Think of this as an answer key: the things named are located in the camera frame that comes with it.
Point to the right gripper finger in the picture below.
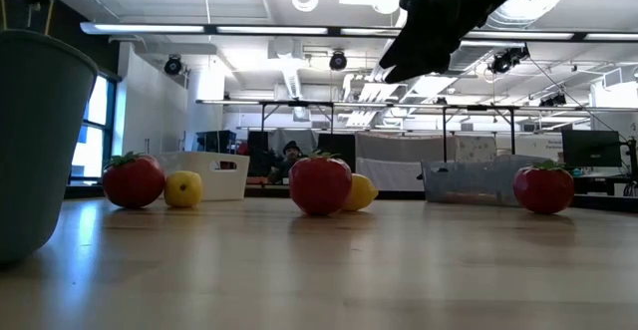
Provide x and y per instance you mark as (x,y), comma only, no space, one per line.
(428,66)
(418,43)

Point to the yellow toy lemon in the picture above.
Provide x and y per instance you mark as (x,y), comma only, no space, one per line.
(183,189)
(363,193)

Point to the red toy tomato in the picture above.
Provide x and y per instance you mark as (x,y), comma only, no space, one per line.
(320,185)
(133,180)
(544,190)

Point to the black ceiling spotlight cluster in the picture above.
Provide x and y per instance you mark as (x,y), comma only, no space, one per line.
(508,61)

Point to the white draped table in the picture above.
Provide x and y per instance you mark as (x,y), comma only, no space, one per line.
(389,165)

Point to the black wide monitor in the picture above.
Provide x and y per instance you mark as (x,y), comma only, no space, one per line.
(336,143)

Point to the clear plastic bin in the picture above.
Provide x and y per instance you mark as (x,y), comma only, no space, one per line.
(473,183)

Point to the person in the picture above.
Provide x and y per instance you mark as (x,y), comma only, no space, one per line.
(288,163)

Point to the black desktop monitor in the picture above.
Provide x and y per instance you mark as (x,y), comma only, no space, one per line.
(592,148)

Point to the black tall monitor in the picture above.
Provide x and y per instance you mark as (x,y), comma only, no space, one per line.
(258,153)

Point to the white plastic basket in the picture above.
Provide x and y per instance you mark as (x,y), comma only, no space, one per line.
(219,180)

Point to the teal plastic bin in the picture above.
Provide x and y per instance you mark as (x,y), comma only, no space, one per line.
(40,145)

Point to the black metal frame stand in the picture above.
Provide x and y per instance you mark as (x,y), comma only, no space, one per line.
(444,135)
(299,103)

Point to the black ceiling dome camera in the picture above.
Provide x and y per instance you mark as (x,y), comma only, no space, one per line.
(173,66)
(338,62)

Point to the black ceiling light rail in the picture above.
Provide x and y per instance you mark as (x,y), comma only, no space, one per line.
(149,28)

